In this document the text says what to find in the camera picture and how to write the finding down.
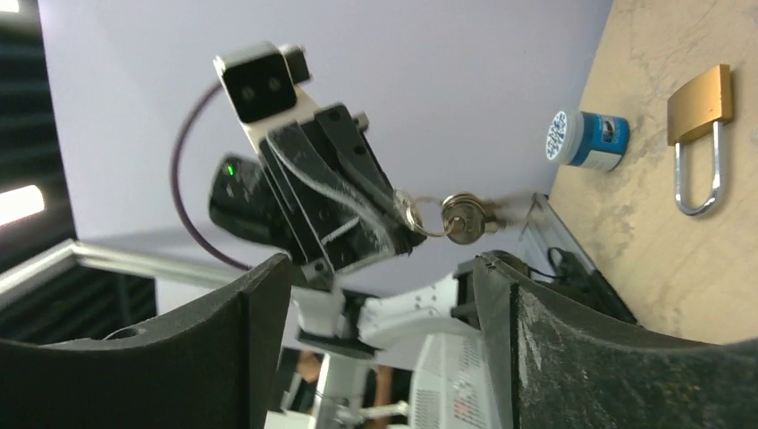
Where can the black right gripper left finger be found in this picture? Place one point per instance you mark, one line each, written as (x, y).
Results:
(79, 354)

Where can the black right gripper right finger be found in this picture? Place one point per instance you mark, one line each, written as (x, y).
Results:
(556, 360)

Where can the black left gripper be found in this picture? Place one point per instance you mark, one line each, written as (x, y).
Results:
(321, 197)

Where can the small keys of orange padlock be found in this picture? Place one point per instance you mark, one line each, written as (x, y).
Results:
(465, 217)

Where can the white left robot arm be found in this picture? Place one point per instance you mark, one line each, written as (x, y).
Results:
(351, 327)

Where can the round blue patterned tin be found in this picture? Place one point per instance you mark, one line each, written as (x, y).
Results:
(587, 140)

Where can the orange long shackle padlock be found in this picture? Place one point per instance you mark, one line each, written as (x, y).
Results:
(700, 108)

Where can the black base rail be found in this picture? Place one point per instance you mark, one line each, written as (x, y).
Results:
(547, 245)

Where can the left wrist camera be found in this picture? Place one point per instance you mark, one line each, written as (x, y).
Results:
(263, 84)

